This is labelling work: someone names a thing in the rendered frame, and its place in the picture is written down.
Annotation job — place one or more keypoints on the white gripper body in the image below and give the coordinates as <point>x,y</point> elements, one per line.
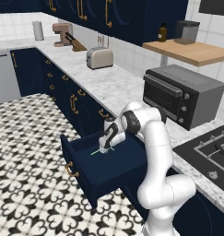
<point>106,146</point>

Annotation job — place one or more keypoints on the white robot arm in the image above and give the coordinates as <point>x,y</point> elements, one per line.
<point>156,153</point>

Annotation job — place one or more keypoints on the green straw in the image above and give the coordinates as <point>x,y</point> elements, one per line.
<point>96,152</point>

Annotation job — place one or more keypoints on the navy blue open drawer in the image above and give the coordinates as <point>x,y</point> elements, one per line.
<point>116,166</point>

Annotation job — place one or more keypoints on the cream toaster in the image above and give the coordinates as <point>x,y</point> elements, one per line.
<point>99,58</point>

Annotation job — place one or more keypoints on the grey toaster oven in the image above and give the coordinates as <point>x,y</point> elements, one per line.
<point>181,92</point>

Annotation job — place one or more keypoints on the black hob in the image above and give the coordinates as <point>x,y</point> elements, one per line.
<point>208,159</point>

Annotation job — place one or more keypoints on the navy blue lower cupboards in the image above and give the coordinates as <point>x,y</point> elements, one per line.
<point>30,73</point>

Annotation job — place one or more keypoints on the navy blue cupboards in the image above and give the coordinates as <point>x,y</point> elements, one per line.
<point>30,73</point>
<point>132,18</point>

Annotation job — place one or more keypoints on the pale utensils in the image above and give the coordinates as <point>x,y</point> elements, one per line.
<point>103,41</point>

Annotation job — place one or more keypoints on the wooden knife block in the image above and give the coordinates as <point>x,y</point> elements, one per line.
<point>76,44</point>

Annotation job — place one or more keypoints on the hob knob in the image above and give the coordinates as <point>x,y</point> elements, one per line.
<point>212,174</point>

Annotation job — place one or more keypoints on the brown coffee machine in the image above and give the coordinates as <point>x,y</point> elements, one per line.
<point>61,32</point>

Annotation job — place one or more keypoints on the silver dishwasher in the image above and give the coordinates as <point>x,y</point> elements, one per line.
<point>4,76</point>

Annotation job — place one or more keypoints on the brown glass bottle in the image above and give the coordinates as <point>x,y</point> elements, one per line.
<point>162,33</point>

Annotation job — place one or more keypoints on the navy blue upper cupboards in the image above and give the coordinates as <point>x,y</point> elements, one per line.
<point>132,18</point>

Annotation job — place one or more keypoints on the white paper towel roll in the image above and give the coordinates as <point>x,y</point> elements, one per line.
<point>38,30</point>

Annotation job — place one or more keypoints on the grey canister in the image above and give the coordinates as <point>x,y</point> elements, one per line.
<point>186,32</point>

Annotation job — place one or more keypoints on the dark extractor hood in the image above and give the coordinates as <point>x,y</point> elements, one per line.
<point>214,6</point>

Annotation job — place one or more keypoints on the wooden wall shelf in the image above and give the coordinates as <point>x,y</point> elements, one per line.
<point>190,50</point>

